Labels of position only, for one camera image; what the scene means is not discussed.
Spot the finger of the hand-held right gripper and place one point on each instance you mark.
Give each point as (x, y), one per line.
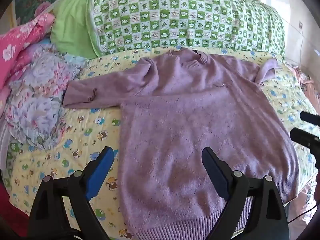
(310, 118)
(303, 137)

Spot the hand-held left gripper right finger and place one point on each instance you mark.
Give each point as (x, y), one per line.
(215, 172)

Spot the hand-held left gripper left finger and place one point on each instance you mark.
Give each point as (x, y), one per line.
(100, 172)

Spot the purple knit sweater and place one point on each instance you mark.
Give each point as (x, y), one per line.
(187, 105)

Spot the pink cloth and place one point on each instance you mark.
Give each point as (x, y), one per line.
(310, 92)

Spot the yellow cartoon bedsheet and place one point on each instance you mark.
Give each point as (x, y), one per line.
(75, 135)

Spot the red cloth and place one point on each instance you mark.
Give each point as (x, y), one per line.
(12, 210)

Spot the pale floral quilt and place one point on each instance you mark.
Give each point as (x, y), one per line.
(42, 85)

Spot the pink floral quilt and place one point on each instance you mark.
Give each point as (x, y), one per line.
(17, 42)

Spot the green checkered quilt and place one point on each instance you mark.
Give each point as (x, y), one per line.
(175, 17)

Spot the white wall outlet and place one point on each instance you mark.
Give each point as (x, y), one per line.
(301, 25)

